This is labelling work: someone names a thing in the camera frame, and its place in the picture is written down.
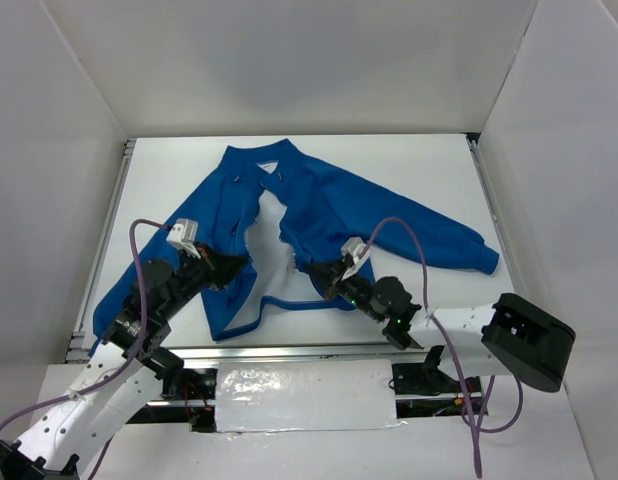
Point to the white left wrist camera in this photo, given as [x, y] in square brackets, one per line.
[182, 234]

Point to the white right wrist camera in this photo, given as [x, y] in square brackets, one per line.
[355, 254]

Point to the white front cover panel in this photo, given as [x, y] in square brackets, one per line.
[324, 395]

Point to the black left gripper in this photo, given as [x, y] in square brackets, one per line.
[212, 265]

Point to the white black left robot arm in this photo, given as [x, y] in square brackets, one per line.
[128, 368]

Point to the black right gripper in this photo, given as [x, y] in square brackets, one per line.
[334, 275]

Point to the left aluminium frame rail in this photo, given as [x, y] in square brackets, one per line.
[76, 353]

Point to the front aluminium frame rail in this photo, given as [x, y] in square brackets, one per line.
[293, 353]

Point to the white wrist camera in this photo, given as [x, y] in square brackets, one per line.
[182, 234]
[355, 254]

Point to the blue zip-up jacket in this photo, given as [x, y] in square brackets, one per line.
[267, 202]

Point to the aluminium frame rail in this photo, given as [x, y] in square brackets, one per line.
[293, 353]
[509, 218]
[76, 353]

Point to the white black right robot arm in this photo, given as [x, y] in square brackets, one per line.
[508, 337]

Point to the right aluminium frame rail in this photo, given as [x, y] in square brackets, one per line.
[509, 218]

